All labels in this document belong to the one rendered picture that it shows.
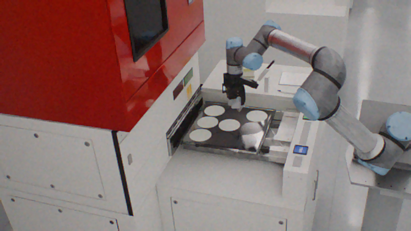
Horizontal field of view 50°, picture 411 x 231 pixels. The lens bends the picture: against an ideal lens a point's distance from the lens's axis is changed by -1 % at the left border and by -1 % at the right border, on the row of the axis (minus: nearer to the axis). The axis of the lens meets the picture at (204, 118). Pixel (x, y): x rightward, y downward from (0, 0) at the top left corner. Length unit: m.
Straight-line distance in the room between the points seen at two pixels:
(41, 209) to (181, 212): 0.61
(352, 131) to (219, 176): 0.60
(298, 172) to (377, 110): 0.53
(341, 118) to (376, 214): 0.73
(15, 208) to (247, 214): 1.04
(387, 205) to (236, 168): 0.71
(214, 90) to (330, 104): 0.86
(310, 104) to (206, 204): 0.65
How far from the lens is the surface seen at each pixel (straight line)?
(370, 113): 2.07
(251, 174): 1.94
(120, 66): 1.42
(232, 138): 2.02
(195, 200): 1.91
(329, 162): 3.38
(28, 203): 2.12
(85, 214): 1.95
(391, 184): 1.98
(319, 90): 1.55
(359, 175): 1.99
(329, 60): 1.59
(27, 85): 1.68
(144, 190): 1.84
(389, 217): 2.26
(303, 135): 1.95
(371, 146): 1.77
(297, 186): 1.79
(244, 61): 1.83
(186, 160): 2.04
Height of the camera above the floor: 2.06
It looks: 32 degrees down
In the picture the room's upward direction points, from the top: 4 degrees counter-clockwise
